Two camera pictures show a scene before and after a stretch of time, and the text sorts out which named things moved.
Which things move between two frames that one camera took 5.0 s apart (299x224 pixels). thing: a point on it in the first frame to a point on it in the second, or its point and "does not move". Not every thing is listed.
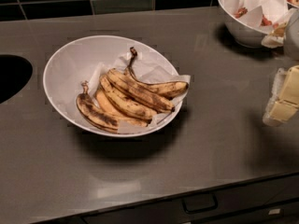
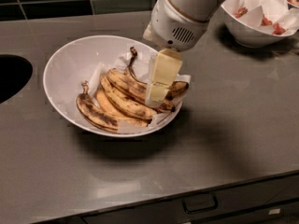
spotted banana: (142, 93) does not move
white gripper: (292, 36) to (172, 25)
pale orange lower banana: (107, 107) does not move
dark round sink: (15, 72) does not move
